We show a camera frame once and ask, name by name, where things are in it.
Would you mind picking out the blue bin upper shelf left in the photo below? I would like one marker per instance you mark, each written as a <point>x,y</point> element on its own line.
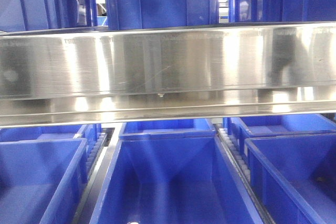
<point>24,15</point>

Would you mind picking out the blue bin behind right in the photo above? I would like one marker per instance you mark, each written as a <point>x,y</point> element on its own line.
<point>241,128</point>

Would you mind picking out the white roller track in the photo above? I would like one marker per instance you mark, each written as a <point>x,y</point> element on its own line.
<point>242,170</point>

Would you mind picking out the blue bin behind middle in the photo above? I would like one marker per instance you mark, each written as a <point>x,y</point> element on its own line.
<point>149,130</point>

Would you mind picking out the stainless steel shelf front rail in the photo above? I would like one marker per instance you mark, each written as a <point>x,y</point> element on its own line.
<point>95,75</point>

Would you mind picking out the blue bin lower middle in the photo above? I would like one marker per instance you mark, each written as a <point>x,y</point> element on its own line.
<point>173,180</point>

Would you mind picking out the grey metal divider rail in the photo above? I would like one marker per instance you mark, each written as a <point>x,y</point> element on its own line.
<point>99,171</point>

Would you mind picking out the blue bin lower right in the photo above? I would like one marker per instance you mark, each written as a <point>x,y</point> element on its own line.
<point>294,176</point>

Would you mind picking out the blue bin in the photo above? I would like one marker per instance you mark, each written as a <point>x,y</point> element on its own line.
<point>241,128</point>
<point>149,130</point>
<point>173,180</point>
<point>42,181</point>
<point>294,176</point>

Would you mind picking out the blue bin lower left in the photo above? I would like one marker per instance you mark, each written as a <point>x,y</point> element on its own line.
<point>42,181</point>

